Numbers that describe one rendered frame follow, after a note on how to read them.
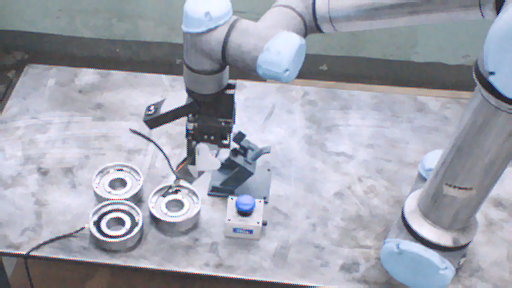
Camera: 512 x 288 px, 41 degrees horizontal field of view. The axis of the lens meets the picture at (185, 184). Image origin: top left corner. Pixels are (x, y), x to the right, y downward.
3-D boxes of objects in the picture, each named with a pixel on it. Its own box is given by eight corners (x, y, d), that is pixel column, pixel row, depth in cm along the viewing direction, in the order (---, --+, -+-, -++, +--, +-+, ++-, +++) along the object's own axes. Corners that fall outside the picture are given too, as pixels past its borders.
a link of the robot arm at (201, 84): (179, 73, 109) (188, 44, 115) (179, 95, 113) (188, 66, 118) (225, 77, 108) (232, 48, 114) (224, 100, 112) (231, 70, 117)
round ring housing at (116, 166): (97, 175, 146) (95, 161, 143) (145, 176, 146) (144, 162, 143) (90, 211, 139) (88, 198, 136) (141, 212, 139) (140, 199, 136)
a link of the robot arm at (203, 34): (221, 22, 100) (171, 7, 103) (219, 82, 107) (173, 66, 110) (245, -3, 104) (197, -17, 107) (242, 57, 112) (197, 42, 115)
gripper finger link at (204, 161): (218, 189, 126) (220, 149, 120) (187, 185, 127) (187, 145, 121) (220, 179, 129) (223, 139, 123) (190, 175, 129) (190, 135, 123)
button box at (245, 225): (224, 237, 134) (225, 221, 130) (227, 211, 139) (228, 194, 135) (265, 241, 133) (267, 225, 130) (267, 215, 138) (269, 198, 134)
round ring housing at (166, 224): (197, 237, 134) (197, 223, 131) (145, 231, 135) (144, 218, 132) (203, 198, 141) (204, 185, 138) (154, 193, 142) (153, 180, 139)
